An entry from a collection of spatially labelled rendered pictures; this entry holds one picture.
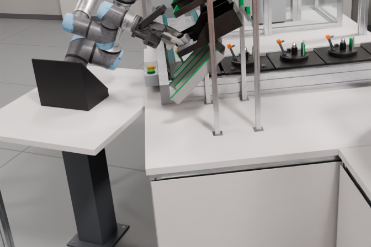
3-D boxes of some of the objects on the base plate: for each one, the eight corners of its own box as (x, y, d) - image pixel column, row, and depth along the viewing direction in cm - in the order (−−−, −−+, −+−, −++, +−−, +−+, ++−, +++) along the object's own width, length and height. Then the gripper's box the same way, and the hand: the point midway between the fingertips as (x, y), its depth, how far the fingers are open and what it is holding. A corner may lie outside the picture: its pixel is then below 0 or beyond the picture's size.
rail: (161, 105, 250) (159, 83, 245) (156, 48, 331) (154, 32, 327) (173, 103, 250) (170, 82, 246) (165, 48, 331) (163, 31, 327)
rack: (213, 136, 216) (200, -69, 184) (203, 101, 250) (191, -77, 217) (264, 130, 217) (260, -74, 185) (247, 97, 250) (242, -81, 218)
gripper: (136, 29, 218) (183, 49, 218) (127, 39, 208) (176, 61, 208) (142, 11, 214) (190, 32, 213) (133, 20, 204) (184, 42, 203)
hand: (183, 38), depth 209 cm, fingers closed on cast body, 5 cm apart
